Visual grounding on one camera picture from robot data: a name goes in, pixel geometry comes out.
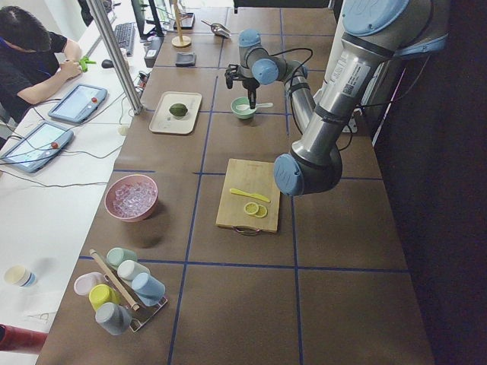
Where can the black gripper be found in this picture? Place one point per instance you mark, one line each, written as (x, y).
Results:
(251, 91)

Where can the mint green bowl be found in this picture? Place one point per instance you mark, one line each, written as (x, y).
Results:
(240, 107)

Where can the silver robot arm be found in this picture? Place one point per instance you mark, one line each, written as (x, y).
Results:
(374, 32)

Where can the pink bowl with ice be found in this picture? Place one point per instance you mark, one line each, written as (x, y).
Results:
(132, 198)

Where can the steel ice scoop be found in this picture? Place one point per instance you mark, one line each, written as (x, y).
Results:
(218, 29)

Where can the folded grey cloth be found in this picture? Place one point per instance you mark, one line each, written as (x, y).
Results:
(185, 59)

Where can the green avocado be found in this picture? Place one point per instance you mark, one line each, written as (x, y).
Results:
(178, 110)

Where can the white rabbit tray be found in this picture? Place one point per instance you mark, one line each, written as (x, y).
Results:
(163, 122)

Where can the bamboo cutting board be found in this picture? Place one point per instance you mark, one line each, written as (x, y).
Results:
(250, 199)

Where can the wooden mug tree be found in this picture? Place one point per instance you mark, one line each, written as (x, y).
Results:
(180, 40)

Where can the yellow plastic knife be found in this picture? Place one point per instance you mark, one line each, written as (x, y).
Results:
(257, 196)

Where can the black box with label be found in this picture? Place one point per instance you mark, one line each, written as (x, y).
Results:
(152, 49)

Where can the black keyboard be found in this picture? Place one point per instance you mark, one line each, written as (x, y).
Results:
(125, 35)

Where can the black computer mouse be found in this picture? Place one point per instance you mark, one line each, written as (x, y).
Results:
(107, 64)

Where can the upper teach pendant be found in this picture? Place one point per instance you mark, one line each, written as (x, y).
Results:
(78, 104)

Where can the teach pendant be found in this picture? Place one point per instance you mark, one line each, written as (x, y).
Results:
(32, 152)
(78, 104)

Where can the mint green cup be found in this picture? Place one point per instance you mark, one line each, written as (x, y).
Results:
(117, 255)

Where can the seated person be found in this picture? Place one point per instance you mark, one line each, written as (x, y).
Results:
(35, 62)

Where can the lower teach pendant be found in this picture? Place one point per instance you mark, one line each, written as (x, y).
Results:
(32, 152)

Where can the light blue cup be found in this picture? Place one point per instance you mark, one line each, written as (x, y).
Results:
(149, 289)

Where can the white cup rack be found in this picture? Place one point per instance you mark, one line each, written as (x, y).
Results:
(141, 314)

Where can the yellow cup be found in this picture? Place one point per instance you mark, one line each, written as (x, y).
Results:
(101, 294)

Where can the pink cup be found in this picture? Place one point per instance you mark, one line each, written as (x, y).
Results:
(86, 282)

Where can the grey cup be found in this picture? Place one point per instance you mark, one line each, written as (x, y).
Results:
(115, 319)

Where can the white paper cup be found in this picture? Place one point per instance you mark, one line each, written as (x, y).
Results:
(20, 276)

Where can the red fire extinguisher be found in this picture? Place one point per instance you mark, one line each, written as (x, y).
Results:
(16, 340)

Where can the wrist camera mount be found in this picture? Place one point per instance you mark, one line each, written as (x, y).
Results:
(232, 74)

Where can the aluminium frame post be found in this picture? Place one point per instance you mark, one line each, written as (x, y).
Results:
(122, 70)

